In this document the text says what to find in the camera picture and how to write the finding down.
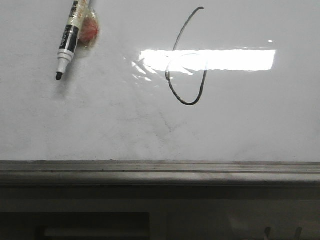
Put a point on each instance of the black whiteboard marker pen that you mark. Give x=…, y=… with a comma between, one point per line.
x=70, y=37

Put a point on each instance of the grey metal whiteboard tray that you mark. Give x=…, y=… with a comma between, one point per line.
x=158, y=173

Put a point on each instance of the white whiteboard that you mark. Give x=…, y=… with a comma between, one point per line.
x=184, y=80

